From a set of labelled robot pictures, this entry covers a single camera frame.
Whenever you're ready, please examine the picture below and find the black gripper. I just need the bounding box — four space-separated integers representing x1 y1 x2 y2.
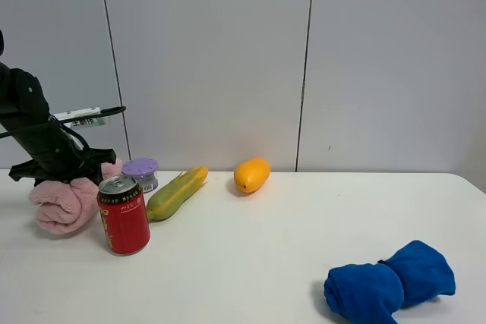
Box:
8 125 116 184

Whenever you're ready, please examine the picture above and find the pink towel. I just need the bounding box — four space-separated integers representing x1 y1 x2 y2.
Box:
29 157 124 239

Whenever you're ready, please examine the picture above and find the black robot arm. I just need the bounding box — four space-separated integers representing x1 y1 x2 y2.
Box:
1 64 126 185

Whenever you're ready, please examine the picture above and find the red soda can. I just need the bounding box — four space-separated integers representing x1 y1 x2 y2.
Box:
97 175 150 255

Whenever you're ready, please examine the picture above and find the purple lid plastic jar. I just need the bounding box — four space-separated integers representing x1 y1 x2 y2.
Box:
121 158 159 193

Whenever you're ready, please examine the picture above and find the green yellow corn cob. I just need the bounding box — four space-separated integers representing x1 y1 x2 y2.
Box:
146 166 209 222

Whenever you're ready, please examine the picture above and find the orange mango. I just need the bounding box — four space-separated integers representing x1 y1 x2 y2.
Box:
233 157 271 193

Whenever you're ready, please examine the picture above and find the blue rolled towel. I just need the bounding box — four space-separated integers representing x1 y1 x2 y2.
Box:
323 240 456 323

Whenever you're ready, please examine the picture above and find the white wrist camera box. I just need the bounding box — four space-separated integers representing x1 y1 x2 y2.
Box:
53 107 109 129

